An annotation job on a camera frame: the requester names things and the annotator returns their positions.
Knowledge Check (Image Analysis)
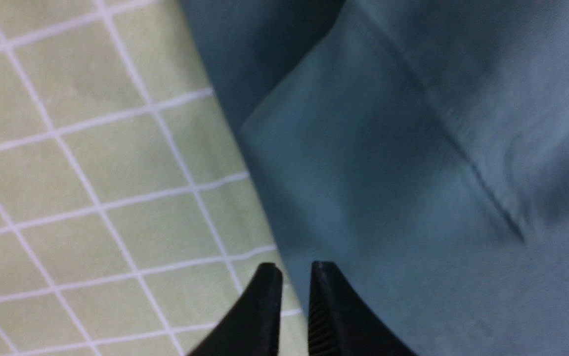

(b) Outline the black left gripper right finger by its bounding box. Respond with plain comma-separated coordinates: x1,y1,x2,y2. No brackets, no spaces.
307,261,415,356

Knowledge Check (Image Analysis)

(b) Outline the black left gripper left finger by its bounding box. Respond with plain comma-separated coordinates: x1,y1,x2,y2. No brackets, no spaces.
190,262,283,356

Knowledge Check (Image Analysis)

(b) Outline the green checkered tablecloth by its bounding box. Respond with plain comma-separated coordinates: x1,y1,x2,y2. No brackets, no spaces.
0,0,283,356

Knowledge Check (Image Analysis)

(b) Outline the green long-sleeve shirt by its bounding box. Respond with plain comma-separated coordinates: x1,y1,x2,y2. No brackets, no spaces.
180,0,569,356

